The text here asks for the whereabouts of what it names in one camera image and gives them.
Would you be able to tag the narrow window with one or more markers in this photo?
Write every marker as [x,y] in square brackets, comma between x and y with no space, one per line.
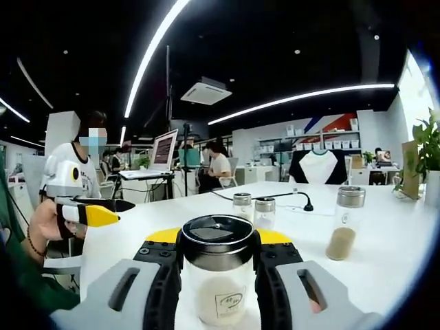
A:
[419,86]

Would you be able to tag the small green desk plant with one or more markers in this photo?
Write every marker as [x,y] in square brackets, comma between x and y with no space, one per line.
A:
[368,156]
[143,162]

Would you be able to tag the grey office chair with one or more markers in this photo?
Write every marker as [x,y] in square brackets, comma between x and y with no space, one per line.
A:
[62,263]

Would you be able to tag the black tripod stand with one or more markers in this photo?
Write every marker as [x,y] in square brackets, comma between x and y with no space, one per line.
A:
[168,103]

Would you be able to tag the open laptop dark screen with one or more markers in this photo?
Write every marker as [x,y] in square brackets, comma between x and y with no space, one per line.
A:
[163,151]

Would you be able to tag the monitor with pink picture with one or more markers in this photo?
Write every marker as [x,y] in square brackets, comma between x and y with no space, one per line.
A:
[384,156]

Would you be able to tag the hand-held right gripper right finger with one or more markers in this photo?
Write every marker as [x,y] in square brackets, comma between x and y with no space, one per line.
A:
[275,292]

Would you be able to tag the tall seasoning bottle pale powder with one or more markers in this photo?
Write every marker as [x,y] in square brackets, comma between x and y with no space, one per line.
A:
[220,261]

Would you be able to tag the small seasoning bottle white powder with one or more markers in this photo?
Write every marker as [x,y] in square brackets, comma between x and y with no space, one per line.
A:
[264,209]

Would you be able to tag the wall shelf with white bins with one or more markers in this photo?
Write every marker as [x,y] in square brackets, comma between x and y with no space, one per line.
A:
[309,141]

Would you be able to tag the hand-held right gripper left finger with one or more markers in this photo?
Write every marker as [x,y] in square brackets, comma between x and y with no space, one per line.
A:
[161,292]

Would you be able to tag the long curved ceiling light strip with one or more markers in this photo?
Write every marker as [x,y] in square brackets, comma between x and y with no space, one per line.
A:
[151,51]

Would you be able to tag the white standing desk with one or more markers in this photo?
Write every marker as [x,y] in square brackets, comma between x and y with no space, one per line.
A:
[148,185]

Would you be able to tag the small seasoning bottle beige powder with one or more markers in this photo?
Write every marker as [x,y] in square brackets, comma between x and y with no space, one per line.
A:
[242,201]

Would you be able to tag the green potted plant white pot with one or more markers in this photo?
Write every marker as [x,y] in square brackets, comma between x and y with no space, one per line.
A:
[431,144]

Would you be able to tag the ceiling air conditioner cassette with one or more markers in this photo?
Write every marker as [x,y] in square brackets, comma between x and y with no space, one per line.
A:
[206,91]

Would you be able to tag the person's left hand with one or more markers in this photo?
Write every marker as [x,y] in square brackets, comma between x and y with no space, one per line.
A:
[44,223]

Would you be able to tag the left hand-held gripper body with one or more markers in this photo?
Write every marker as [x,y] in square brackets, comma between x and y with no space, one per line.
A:
[63,175]

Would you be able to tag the brown cardboard box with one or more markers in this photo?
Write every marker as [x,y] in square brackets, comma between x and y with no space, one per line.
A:
[357,161]

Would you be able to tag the long straight ceiling light strip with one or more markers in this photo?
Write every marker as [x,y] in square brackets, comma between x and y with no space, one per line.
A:
[302,98]

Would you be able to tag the short ceiling light strip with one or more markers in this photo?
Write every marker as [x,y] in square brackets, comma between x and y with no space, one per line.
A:
[123,135]

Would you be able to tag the teal partition panel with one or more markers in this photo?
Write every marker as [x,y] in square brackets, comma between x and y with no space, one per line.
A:
[189,158]

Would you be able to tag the tall seasoning bottle brown granules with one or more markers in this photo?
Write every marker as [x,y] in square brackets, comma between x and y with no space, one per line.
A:
[342,240]

